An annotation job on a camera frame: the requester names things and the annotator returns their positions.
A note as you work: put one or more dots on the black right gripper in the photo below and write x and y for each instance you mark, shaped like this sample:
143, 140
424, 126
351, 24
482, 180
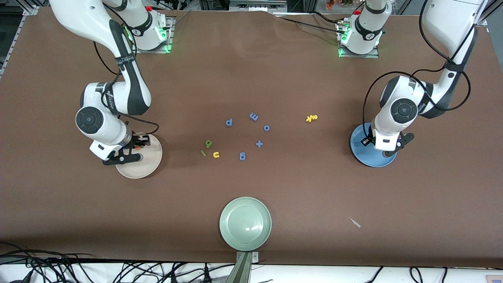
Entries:
135, 141

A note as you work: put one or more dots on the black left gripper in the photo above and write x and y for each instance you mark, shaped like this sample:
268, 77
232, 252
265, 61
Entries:
368, 140

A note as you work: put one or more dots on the yellow foam letter k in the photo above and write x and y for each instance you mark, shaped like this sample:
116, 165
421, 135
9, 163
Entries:
311, 118

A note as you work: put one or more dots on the green foam letter g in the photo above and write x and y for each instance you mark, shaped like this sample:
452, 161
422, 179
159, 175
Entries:
208, 144

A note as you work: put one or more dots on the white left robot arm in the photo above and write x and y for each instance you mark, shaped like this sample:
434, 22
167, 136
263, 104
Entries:
391, 92

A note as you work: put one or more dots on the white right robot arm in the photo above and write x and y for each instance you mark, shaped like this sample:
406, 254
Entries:
98, 125

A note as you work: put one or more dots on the blue plate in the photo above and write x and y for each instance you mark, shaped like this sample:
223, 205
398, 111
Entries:
369, 159

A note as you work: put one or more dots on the beige brown plate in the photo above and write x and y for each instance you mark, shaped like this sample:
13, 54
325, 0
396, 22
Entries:
149, 165

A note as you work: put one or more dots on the small white paper scrap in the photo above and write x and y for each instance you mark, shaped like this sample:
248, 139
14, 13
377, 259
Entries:
355, 222

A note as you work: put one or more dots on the blue foam letter p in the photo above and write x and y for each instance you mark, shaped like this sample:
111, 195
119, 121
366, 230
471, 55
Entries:
229, 122

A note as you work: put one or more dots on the blue foam plus sign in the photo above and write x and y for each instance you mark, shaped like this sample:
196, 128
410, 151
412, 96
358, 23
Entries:
259, 144

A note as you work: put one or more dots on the blue foam letter m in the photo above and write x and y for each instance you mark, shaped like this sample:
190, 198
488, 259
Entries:
254, 116

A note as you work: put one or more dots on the brown table cover sheet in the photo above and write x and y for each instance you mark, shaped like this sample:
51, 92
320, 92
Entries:
251, 78

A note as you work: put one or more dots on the pale green plate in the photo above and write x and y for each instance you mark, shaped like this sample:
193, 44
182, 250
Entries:
245, 224

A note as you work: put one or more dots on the aluminium arm base plate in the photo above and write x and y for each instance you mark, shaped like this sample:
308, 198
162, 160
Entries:
357, 56
171, 35

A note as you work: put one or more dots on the grey metal camera post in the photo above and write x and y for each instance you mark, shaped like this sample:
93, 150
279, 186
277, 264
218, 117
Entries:
244, 269

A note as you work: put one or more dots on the aluminium frame rail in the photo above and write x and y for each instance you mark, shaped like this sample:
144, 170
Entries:
31, 10
481, 19

